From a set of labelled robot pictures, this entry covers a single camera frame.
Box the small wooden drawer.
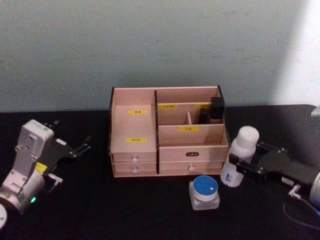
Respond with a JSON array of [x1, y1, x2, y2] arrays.
[[112, 162, 158, 176], [111, 152, 158, 164]]

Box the short black box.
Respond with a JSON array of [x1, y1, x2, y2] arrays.
[[198, 107, 211, 125]]

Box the dark cable with silver plug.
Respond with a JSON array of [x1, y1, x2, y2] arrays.
[[283, 184, 320, 230], [44, 173, 64, 195]]

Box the black tablecloth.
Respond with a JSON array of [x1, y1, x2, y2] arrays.
[[0, 104, 320, 240]]

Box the clear jar with blue lid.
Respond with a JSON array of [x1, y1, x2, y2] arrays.
[[188, 175, 221, 211]]

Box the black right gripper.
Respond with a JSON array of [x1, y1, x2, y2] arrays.
[[228, 141, 320, 195]]

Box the wide wooden drawer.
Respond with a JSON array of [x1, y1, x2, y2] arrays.
[[159, 161, 225, 175]]

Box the tall black box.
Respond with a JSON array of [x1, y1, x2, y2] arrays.
[[210, 96, 225, 121]]

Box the white plastic bottle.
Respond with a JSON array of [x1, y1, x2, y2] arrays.
[[219, 125, 260, 188]]

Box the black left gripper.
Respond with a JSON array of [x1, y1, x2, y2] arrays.
[[34, 119, 92, 181]]

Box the wooden desktop organizer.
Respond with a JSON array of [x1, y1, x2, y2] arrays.
[[107, 84, 231, 179]]

